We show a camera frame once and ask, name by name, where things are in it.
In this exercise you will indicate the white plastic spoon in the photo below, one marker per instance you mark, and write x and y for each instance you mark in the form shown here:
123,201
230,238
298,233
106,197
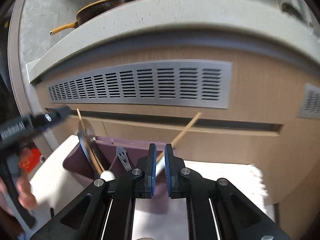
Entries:
160,165

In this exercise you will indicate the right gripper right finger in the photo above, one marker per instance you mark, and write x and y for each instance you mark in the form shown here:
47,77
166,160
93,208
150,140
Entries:
171,171

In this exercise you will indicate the white ball-end utensil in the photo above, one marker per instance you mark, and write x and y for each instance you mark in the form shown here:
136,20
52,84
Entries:
107,176

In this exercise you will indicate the steel smiley face spoon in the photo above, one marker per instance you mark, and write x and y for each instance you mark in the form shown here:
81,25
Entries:
121,153

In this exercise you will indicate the black handled steel spoon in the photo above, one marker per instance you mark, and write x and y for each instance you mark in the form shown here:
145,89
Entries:
105,163

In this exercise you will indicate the wooden chopstick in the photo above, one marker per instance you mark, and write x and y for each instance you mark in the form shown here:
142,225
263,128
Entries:
181,135
86,145

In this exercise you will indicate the maroon plastic utensil holder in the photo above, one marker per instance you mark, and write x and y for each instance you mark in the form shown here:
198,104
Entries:
78,165

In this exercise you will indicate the grey ventilation grille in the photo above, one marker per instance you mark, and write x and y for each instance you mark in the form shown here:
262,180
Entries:
310,108
189,83

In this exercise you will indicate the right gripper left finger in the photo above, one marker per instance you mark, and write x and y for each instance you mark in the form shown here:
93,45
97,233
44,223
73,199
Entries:
150,172

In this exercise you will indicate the person left hand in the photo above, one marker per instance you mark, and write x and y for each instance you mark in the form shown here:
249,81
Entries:
26,198

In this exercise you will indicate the black wok on counter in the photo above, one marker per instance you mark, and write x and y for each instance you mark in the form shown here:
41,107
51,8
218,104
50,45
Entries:
291,10

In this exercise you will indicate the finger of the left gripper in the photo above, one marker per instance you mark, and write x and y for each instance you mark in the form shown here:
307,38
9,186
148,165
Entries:
56,116

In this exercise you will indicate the yellow frying pan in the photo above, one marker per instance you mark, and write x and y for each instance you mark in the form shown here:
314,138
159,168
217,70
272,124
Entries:
89,12

